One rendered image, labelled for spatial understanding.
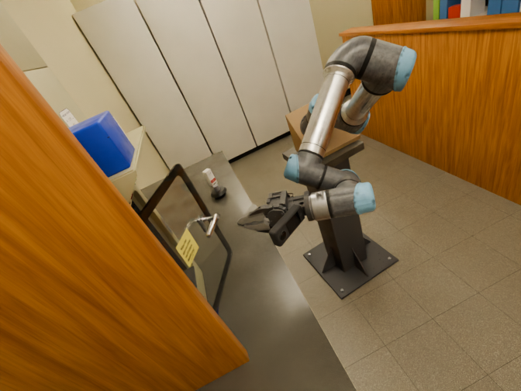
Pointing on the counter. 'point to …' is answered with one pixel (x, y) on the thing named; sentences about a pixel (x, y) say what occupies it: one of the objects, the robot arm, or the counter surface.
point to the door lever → (211, 223)
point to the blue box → (105, 143)
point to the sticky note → (188, 247)
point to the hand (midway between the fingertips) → (240, 224)
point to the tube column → (18, 44)
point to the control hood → (125, 185)
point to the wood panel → (88, 271)
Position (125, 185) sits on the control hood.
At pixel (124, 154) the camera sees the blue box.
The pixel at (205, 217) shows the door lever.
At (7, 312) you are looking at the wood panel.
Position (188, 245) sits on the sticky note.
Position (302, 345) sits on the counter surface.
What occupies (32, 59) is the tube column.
